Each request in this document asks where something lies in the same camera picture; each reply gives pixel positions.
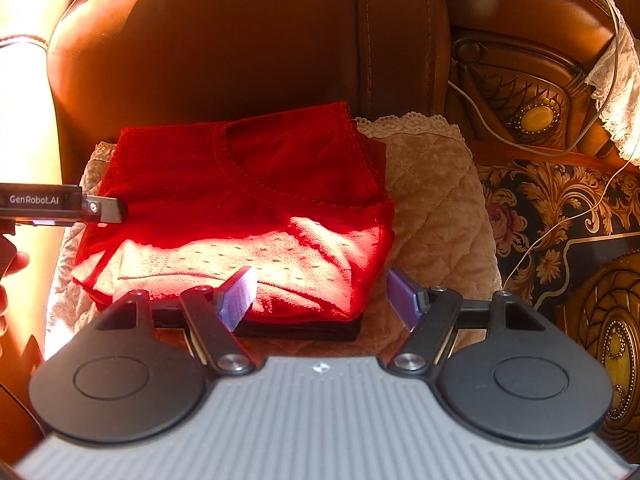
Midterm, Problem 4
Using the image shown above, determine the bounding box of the red sweater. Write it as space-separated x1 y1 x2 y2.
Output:
73 103 394 324

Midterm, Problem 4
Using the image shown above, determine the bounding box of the person's left hand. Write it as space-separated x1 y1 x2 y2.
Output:
0 236 29 337

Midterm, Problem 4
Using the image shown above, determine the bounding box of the beige quilted seat cushion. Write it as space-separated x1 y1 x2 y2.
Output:
44 112 504 361

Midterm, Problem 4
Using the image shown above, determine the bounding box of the brown leather sofa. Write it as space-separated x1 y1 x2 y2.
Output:
0 0 640 466

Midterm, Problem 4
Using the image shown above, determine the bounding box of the white lace cloth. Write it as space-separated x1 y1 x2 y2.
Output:
586 0 640 166

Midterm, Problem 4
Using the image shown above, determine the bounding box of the white cable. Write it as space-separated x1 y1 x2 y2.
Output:
447 0 640 291

